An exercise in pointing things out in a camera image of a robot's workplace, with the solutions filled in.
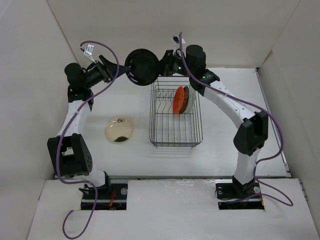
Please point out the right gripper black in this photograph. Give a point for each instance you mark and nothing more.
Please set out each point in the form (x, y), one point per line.
(165, 63)

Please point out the grey wire dish rack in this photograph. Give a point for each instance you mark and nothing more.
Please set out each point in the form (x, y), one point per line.
(167, 129)

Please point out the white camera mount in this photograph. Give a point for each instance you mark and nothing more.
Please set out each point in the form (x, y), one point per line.
(88, 52)
(179, 44)

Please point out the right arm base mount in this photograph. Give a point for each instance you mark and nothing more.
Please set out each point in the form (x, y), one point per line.
(230, 198)

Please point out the orange round plate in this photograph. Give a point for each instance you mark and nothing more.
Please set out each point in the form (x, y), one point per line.
(179, 100)

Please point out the cream plate with flower pattern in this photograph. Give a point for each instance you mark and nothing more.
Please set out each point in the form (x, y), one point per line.
(119, 129)

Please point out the blue patterned ceramic plate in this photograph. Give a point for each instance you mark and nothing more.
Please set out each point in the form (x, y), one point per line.
(187, 101)

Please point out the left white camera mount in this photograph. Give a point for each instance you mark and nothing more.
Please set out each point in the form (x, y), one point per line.
(88, 52)

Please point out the black round plate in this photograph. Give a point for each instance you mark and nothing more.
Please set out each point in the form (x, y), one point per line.
(142, 64)

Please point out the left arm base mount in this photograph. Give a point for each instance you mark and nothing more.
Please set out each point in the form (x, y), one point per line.
(113, 199)

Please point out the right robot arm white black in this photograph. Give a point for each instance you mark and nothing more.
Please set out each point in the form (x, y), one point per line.
(252, 127)

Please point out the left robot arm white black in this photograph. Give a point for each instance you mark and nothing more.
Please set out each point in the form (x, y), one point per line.
(70, 156)

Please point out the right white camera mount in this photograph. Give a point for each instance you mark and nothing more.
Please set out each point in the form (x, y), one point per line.
(179, 44)

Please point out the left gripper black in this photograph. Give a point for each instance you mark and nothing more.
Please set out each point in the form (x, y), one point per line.
(105, 68)

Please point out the clear glass plate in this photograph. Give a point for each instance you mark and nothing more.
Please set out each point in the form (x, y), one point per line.
(192, 100)

